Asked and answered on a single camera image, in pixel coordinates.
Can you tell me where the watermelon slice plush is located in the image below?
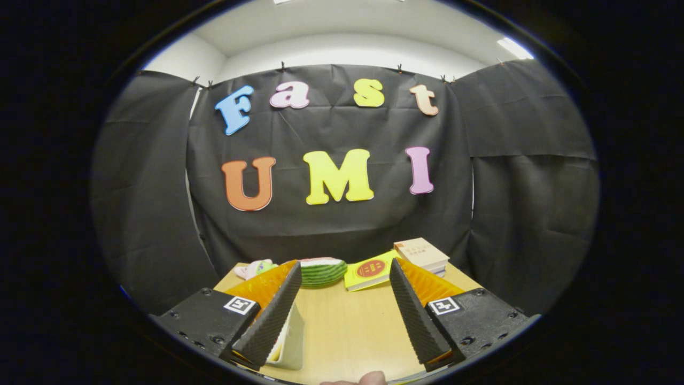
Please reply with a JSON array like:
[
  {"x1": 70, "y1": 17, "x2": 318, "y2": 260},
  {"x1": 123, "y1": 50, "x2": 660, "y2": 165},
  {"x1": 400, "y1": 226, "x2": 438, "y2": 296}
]
[{"x1": 299, "y1": 258, "x2": 348, "y2": 288}]

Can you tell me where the cream fabric storage box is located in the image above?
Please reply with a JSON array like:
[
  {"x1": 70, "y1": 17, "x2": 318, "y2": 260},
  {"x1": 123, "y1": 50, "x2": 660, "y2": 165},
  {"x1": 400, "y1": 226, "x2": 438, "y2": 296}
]
[{"x1": 266, "y1": 302, "x2": 306, "y2": 371}]

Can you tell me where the yellow book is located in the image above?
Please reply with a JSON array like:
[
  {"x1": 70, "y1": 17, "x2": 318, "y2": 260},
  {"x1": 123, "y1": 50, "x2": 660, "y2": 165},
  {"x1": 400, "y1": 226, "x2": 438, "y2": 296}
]
[{"x1": 344, "y1": 250, "x2": 401, "y2": 292}]

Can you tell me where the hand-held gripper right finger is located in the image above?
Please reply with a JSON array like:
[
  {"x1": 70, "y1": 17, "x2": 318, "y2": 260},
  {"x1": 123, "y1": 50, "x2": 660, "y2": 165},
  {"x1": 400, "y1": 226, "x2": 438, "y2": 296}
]
[{"x1": 389, "y1": 258, "x2": 537, "y2": 372}]

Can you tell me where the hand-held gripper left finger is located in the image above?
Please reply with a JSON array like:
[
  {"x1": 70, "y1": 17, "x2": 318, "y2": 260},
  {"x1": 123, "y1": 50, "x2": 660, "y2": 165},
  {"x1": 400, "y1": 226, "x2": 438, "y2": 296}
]
[{"x1": 149, "y1": 260, "x2": 302, "y2": 371}]

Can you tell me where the tan book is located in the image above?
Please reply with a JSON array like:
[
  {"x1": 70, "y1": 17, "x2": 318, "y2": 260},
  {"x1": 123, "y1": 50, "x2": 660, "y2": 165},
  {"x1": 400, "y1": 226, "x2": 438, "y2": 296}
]
[{"x1": 394, "y1": 238, "x2": 450, "y2": 271}]

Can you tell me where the pink green plush toy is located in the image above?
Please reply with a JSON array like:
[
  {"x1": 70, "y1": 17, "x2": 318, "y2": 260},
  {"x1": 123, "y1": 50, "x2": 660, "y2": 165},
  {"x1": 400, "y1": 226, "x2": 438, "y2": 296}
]
[{"x1": 234, "y1": 259, "x2": 278, "y2": 280}]

